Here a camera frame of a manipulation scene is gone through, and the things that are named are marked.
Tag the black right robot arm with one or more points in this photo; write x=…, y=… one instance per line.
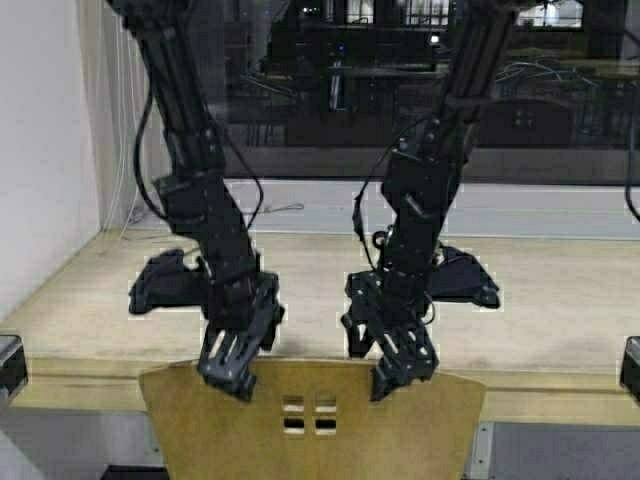
x=421, y=182

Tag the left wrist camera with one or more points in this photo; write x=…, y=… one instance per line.
x=167, y=282

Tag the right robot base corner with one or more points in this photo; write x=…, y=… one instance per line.
x=629, y=375

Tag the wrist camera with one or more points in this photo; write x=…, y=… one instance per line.
x=459, y=277
x=167, y=282

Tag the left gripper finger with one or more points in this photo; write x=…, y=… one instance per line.
x=241, y=387

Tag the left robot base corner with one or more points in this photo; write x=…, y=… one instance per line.
x=14, y=371

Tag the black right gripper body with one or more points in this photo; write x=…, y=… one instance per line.
x=396, y=326

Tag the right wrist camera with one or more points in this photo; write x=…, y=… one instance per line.
x=459, y=277

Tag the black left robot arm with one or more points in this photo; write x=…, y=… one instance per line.
x=194, y=199

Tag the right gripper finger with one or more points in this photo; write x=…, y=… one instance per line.
x=359, y=341
x=384, y=381

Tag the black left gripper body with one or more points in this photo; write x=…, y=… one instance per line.
x=237, y=331

